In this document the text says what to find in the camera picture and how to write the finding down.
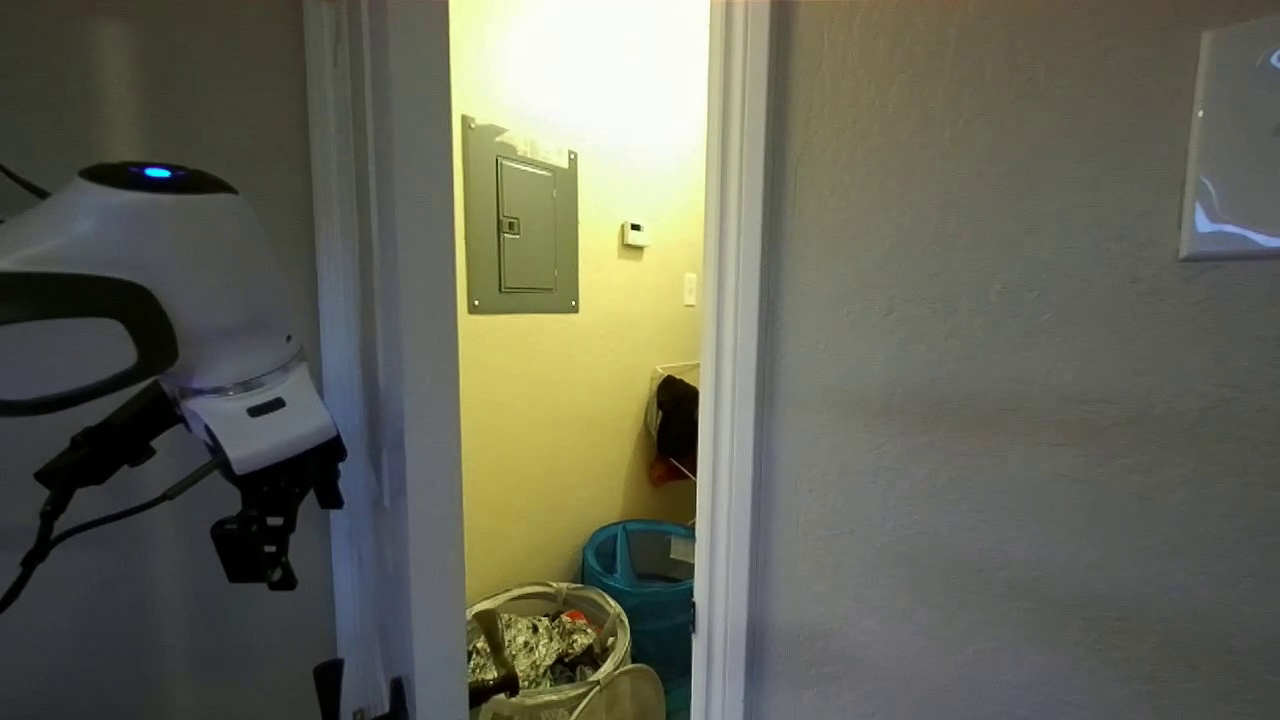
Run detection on white laundry basket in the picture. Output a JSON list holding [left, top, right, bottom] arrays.
[[462, 578, 639, 720]]

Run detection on white panel door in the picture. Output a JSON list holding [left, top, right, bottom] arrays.
[[298, 0, 473, 720]]

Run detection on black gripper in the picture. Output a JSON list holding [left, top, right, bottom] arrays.
[[208, 446, 326, 596]]

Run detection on pile of mixed clothes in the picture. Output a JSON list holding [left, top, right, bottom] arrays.
[[462, 604, 624, 709]]

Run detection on blue laundry bin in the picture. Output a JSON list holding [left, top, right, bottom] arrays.
[[577, 516, 700, 720]]

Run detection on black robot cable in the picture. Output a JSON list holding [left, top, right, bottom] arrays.
[[0, 156, 227, 620]]

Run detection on white door frame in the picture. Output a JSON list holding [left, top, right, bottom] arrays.
[[689, 0, 777, 720]]

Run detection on white wall switch plate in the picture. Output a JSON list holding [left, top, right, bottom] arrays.
[[1175, 17, 1280, 263]]

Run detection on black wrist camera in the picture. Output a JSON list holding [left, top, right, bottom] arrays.
[[298, 437, 351, 516]]

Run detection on white round basket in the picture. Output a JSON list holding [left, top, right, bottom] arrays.
[[580, 660, 667, 720]]

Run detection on grey electrical panel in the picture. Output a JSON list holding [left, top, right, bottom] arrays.
[[458, 111, 585, 322]]

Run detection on dark hanging garment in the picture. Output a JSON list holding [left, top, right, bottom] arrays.
[[643, 370, 703, 488]]

